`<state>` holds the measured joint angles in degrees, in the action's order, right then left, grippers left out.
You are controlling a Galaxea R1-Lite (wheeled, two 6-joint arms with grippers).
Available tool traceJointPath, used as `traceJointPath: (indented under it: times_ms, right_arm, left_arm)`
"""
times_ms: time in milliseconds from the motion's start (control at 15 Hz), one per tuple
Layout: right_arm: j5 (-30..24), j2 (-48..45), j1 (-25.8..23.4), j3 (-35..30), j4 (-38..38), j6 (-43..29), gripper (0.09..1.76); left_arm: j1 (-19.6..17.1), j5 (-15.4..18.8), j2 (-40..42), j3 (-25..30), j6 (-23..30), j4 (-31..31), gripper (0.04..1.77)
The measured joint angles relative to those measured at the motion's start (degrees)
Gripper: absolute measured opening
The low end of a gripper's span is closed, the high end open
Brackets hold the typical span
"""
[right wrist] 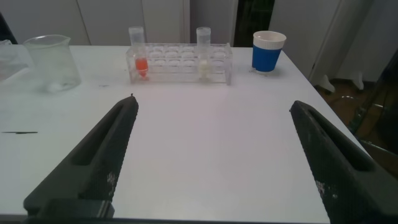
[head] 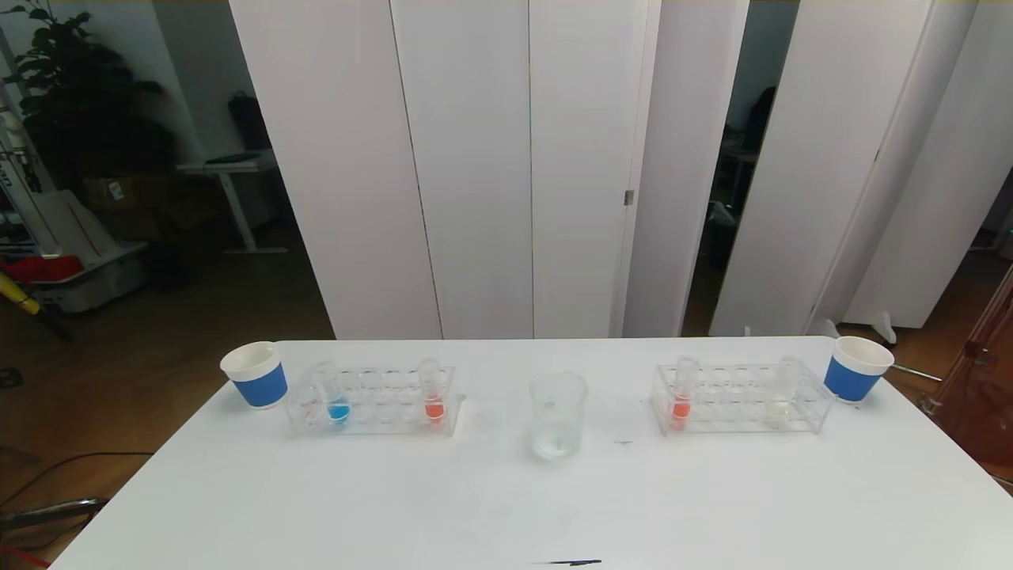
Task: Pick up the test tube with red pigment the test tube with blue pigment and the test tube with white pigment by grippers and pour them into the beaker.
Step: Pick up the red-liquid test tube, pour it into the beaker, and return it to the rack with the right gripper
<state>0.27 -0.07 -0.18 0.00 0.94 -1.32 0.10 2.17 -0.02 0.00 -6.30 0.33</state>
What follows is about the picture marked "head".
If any yellow tool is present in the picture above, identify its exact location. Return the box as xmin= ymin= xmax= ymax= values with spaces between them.
xmin=0 ymin=272 xmax=42 ymax=316

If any brown cardboard box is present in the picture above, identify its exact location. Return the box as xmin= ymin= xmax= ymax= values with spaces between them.
xmin=82 ymin=174 xmax=163 ymax=213

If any grey metal floor bar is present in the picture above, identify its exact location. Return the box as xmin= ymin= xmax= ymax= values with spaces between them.
xmin=0 ymin=497 xmax=109 ymax=533

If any reddish brown metal stand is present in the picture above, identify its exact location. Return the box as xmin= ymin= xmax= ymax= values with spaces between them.
xmin=922 ymin=265 xmax=1013 ymax=484

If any dark green potted plant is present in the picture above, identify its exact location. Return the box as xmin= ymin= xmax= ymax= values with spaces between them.
xmin=0 ymin=0 xmax=176 ymax=191

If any white office desk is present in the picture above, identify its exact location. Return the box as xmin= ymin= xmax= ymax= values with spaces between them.
xmin=176 ymin=150 xmax=290 ymax=256

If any clear acrylic test tube rack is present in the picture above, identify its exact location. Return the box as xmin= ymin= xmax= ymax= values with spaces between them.
xmin=651 ymin=363 xmax=837 ymax=436
xmin=283 ymin=364 xmax=466 ymax=438

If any red pigment test tube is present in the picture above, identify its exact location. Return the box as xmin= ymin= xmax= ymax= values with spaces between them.
xmin=417 ymin=358 xmax=446 ymax=424
xmin=670 ymin=356 xmax=701 ymax=432

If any clear plastic beaker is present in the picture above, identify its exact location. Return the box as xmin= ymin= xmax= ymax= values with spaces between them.
xmin=529 ymin=370 xmax=589 ymax=462

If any blue pigment test tube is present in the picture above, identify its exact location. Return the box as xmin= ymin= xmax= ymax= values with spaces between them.
xmin=313 ymin=361 xmax=351 ymax=427

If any blue sleeved white paper cup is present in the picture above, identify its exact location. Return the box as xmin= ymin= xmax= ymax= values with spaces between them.
xmin=220 ymin=341 xmax=289 ymax=410
xmin=824 ymin=336 xmax=895 ymax=405

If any pale yellow pigment test tube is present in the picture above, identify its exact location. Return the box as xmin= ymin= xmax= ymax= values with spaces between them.
xmin=764 ymin=355 xmax=804 ymax=430

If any white upright machine column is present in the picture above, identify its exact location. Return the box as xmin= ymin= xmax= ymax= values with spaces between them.
xmin=0 ymin=103 xmax=40 ymax=254

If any white machine base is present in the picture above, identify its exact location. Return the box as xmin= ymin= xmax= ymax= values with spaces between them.
xmin=0 ymin=188 xmax=150 ymax=314

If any black bag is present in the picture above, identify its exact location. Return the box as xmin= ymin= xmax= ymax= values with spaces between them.
xmin=228 ymin=90 xmax=272 ymax=153

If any white folding partition screen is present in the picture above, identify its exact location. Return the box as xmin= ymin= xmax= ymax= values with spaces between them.
xmin=708 ymin=0 xmax=1013 ymax=345
xmin=229 ymin=0 xmax=750 ymax=340

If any black floor cable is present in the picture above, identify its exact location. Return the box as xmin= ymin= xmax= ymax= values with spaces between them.
xmin=0 ymin=451 xmax=155 ymax=507

